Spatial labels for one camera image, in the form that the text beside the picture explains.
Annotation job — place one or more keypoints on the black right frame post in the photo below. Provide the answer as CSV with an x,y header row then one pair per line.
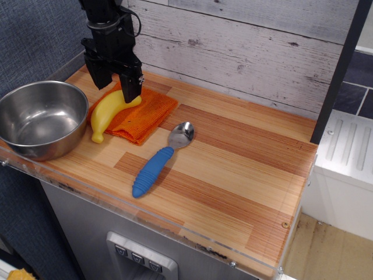
x,y
348,50

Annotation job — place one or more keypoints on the silver toy fridge cabinet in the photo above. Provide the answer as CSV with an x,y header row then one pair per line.
x,y
85,225

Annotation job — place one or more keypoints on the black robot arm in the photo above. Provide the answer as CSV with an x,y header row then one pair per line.
x,y
105,11

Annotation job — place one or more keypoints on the orange folded cloth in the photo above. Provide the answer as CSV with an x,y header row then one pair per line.
x,y
136,124

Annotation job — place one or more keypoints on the clear acrylic edge guard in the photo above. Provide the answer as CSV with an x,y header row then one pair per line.
x,y
218,251

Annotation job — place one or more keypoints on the blue handled metal spoon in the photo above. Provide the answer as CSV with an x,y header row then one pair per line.
x,y
181,136

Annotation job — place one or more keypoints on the yellow plastic toy banana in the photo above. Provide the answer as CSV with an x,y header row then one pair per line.
x,y
105,111

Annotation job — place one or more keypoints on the ice dispenser button panel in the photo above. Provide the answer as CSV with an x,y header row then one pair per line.
x,y
135,261

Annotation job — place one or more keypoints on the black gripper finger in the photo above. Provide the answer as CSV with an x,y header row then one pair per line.
x,y
131,86
100,71

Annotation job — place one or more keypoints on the yellow sponge object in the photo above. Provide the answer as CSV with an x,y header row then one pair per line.
x,y
20,275

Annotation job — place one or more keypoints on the white toy sink unit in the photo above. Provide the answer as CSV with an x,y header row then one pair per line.
x,y
339,190

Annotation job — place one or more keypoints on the stainless steel bowl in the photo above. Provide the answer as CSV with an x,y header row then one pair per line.
x,y
44,120

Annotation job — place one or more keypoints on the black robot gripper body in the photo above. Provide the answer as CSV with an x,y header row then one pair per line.
x,y
114,40

